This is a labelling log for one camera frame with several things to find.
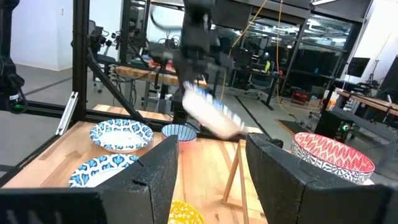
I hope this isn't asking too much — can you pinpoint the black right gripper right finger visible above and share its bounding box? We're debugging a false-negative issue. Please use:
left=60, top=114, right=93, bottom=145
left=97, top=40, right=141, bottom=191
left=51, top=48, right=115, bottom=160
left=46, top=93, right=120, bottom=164
left=245, top=133, right=389, bottom=224

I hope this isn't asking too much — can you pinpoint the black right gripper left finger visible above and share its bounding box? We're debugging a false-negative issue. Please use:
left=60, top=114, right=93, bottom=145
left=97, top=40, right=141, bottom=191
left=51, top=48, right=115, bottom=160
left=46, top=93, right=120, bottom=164
left=95, top=135, right=180, bottom=224

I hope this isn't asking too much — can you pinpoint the pink zigzag bowl striped inside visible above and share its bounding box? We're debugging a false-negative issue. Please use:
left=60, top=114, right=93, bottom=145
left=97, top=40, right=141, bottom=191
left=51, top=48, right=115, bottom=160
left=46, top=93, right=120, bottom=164
left=160, top=123, right=198, bottom=150

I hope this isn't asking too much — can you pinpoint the yellow bowl dark blue outside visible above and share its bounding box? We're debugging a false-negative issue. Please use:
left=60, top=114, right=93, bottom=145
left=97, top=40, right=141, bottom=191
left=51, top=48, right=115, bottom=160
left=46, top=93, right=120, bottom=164
left=167, top=199, right=206, bottom=224

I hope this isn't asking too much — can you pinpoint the dark blue patterned bowl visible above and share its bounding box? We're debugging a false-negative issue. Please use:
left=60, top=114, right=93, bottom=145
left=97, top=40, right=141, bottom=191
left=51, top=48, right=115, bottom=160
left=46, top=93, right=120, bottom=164
left=290, top=131, right=376, bottom=185

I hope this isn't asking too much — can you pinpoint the slatted wooden shelf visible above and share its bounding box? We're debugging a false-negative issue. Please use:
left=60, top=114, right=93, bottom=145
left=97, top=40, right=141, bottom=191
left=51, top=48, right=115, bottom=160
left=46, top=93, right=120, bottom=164
left=221, top=126, right=265, bottom=224

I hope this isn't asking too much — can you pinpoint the wooden background table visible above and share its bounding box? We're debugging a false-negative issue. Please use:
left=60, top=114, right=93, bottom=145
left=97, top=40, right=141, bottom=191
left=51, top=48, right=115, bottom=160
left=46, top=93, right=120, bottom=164
left=115, top=64, right=208, bottom=90

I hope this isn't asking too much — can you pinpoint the black floor mat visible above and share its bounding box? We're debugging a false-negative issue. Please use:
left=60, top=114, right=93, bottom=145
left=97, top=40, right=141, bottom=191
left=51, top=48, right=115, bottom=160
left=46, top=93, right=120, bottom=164
left=274, top=119, right=308, bottom=135

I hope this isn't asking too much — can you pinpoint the black office desk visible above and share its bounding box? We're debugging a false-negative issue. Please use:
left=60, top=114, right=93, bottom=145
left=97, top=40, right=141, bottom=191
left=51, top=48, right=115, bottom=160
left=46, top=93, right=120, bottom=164
left=245, top=67, right=280, bottom=111

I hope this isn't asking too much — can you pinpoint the red toolbox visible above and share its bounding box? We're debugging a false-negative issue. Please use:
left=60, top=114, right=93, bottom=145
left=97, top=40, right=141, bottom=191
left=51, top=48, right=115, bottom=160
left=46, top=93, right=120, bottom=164
left=290, top=90, right=309, bottom=106

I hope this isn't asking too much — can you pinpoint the black office chair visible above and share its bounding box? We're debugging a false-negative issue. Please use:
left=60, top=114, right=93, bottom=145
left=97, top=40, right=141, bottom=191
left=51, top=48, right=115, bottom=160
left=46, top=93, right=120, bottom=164
left=88, top=19, right=118, bottom=94

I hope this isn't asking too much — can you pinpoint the long wooden workbench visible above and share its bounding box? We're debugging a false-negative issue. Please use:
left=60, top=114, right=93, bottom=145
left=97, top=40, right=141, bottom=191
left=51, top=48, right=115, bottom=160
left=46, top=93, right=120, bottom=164
left=336, top=89, right=398, bottom=118

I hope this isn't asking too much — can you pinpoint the black monitor on stand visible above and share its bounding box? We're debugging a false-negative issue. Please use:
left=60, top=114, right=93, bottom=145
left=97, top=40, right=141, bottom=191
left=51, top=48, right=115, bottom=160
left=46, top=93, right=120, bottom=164
left=346, top=56, right=371, bottom=78

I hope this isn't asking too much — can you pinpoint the silver aluminium rail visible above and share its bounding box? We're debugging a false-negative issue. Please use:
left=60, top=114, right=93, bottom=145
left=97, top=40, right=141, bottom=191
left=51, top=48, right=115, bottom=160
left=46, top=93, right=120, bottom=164
left=55, top=91, right=80, bottom=136

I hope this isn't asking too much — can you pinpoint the black aluminium rig frame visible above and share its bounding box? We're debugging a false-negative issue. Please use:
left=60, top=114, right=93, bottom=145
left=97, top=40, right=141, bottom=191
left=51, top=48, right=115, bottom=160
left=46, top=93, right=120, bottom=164
left=0, top=0, right=243, bottom=187

